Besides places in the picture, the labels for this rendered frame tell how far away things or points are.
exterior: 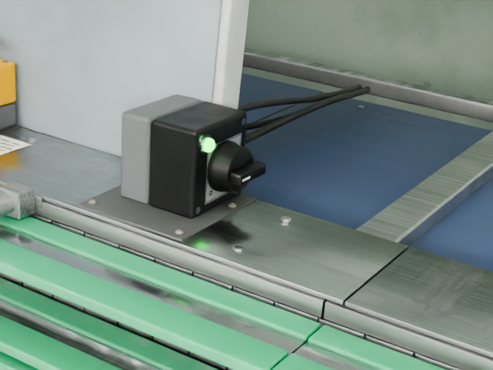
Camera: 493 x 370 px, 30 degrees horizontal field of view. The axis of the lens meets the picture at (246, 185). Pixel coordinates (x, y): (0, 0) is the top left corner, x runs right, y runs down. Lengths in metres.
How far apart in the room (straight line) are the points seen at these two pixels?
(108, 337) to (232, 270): 0.14
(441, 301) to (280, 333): 0.12
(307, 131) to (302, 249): 0.37
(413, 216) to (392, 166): 0.17
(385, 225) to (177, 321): 0.23
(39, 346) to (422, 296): 0.31
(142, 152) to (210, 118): 0.07
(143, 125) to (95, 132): 0.16
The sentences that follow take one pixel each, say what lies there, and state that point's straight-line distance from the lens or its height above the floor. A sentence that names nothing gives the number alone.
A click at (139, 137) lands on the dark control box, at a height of 0.83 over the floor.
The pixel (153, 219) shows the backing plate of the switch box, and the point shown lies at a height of 0.86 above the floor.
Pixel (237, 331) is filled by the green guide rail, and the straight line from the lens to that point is 0.67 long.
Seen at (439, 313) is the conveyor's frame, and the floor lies 0.85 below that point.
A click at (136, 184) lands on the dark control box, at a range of 0.81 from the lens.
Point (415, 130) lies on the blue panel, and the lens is 1.14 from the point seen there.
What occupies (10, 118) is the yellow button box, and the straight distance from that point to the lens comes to 1.00.
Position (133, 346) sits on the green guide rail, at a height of 0.90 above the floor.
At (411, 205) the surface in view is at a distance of 0.87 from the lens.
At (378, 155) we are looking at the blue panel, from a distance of 1.04.
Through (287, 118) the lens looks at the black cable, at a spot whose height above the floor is 0.59.
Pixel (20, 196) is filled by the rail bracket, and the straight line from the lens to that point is 0.82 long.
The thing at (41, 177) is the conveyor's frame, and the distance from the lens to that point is 0.87.
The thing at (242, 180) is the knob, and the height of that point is 0.81.
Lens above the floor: 1.42
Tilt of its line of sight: 53 degrees down
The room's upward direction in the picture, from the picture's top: 118 degrees counter-clockwise
